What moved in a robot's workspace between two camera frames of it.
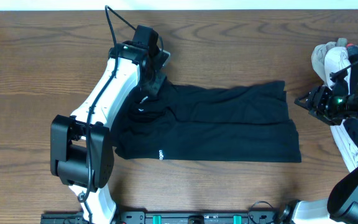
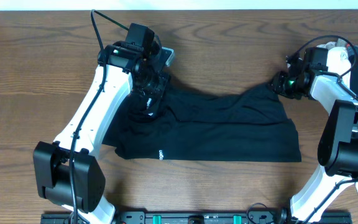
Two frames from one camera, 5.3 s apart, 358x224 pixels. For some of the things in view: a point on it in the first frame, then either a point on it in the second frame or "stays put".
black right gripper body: x=331 y=108 -> x=288 y=85
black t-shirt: x=242 y=123 stays put
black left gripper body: x=156 y=82 stays put
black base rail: x=146 y=217 stays put
